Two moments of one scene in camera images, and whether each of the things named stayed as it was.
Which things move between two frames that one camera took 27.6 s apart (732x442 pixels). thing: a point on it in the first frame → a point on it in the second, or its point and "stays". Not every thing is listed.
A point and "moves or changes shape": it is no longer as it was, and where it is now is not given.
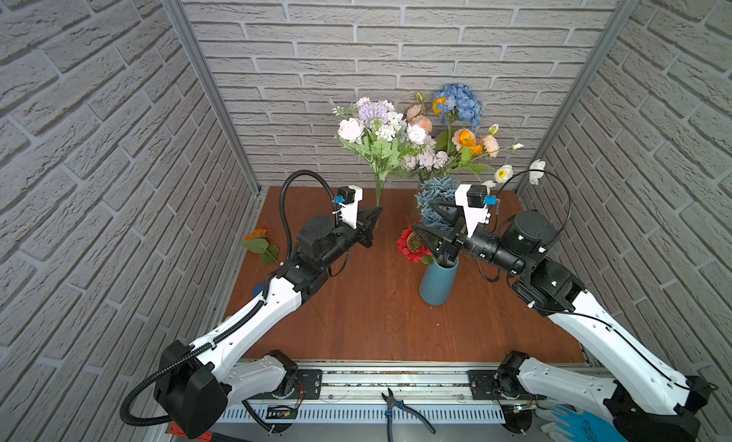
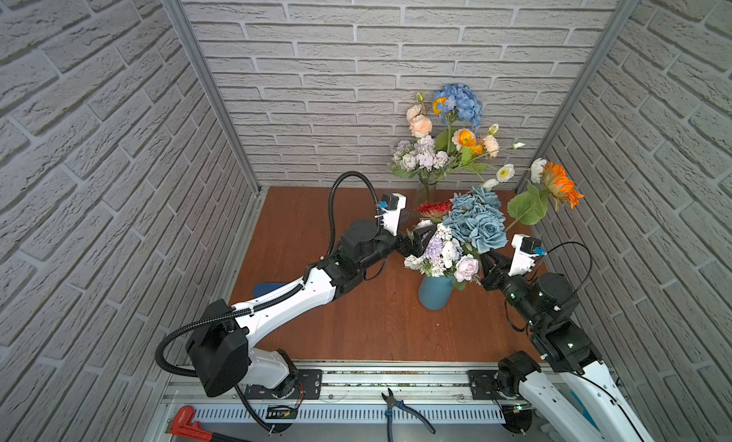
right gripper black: [465, 242] → [495, 276]
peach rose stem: [416, 117] stays
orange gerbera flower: [257, 242] → [532, 206]
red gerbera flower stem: [414, 248] moves or changes shape
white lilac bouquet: [379, 133] → [444, 256]
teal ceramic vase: [437, 285] stays
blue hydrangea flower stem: [457, 101] stays
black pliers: [391, 402] stays
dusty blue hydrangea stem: [440, 189] moves or changes shape
